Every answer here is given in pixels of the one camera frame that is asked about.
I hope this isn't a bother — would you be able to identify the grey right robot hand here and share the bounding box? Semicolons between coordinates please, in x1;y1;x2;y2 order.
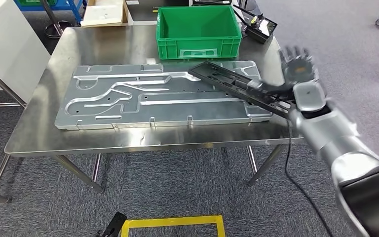
246;45;319;96

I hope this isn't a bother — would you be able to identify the black plastic plate bracket part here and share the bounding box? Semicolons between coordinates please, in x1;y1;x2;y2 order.
188;61;292;119

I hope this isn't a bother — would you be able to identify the stainless steel workbench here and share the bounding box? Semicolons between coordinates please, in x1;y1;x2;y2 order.
0;60;27;109
0;24;305;204

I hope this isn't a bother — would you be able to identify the black handheld device with screen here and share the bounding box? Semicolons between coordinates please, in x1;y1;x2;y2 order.
232;3;278;44

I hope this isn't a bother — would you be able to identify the green plastic crate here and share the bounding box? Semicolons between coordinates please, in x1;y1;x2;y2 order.
155;4;243;61

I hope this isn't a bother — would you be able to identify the yellow floor tape square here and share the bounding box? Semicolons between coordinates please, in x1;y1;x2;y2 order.
120;215;227;237

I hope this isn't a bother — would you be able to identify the shallow wooden box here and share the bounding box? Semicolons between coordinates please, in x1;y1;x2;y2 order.
79;0;130;28

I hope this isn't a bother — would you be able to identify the blue metal cart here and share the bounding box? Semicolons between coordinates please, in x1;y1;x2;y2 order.
13;0;88;24

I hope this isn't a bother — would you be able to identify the white cabinet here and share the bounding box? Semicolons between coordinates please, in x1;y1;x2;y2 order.
0;0;52;104

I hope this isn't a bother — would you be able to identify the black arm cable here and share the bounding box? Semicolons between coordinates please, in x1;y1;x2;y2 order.
284;118;335;237

